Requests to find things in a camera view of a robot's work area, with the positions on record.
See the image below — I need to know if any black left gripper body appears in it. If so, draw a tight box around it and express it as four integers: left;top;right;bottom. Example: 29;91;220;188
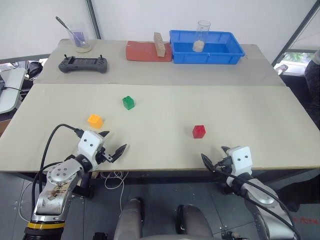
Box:
95;146;113;165

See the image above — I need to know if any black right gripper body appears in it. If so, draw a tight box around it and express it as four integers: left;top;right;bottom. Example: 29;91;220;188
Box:
215;155;235;174

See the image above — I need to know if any yellow toy block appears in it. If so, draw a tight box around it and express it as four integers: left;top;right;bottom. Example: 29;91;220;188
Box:
87;113;104;130

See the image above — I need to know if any red toy block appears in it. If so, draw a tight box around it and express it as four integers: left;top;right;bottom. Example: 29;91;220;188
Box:
191;124;207;139

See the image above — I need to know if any black table clamp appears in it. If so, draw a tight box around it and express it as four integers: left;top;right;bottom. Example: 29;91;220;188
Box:
71;171;95;199

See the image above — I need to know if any green toy block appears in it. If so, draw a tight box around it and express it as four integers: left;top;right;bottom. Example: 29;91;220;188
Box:
122;95;136;111

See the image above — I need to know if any dark grey rounded leg cover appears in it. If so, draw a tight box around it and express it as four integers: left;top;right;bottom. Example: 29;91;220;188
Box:
113;197;146;240
175;203;214;240

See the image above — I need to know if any grey handheld remote controller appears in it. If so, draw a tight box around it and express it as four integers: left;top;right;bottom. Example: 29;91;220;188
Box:
58;54;110;74

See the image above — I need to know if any red cloth mat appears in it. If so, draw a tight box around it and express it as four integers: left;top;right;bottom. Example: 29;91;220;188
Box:
125;40;174;63

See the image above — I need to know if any glass beaker with purple liquid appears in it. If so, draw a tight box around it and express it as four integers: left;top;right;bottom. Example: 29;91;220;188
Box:
65;23;97;54

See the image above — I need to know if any blue plastic bin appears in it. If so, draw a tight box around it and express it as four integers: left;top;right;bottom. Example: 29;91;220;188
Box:
169;29;246;65

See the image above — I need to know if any white and red shoe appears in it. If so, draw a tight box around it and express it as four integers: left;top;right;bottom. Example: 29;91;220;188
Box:
274;63;290;75

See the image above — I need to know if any white side desk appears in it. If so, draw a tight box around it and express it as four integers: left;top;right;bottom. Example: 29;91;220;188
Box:
0;66;27;115

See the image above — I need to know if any wooden block with holes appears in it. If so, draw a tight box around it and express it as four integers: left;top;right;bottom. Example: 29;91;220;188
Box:
153;31;167;58

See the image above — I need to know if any seated person in dark clothes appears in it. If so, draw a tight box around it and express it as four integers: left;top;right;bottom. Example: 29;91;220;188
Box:
303;49;320;116

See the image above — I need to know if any tall glass beaker with sand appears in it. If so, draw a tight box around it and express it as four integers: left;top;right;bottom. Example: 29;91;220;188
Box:
192;20;212;53

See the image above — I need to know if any metal spoon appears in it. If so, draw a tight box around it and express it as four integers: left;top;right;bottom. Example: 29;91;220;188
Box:
55;16;87;46

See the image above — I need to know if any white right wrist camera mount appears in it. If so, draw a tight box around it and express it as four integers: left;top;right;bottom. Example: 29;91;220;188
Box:
228;146;254;176

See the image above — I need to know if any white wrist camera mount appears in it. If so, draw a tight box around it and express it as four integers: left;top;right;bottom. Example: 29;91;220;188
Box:
228;146;254;176
76;129;105;169

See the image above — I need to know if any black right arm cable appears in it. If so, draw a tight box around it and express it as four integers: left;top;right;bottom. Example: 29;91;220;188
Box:
214;166;302;240

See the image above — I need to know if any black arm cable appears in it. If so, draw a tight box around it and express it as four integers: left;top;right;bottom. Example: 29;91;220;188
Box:
214;166;302;240
31;123;85;213

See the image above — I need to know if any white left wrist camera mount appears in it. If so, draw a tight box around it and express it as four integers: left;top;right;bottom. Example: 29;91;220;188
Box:
76;129;105;169

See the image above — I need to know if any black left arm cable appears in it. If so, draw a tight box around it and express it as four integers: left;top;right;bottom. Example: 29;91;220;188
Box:
31;123;85;213

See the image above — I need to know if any thin white cable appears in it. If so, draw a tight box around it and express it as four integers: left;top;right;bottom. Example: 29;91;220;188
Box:
104;170;130;216
18;181;35;224

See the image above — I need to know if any dark metal frame post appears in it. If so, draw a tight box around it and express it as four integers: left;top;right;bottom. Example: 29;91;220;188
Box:
271;0;320;66
84;0;104;40

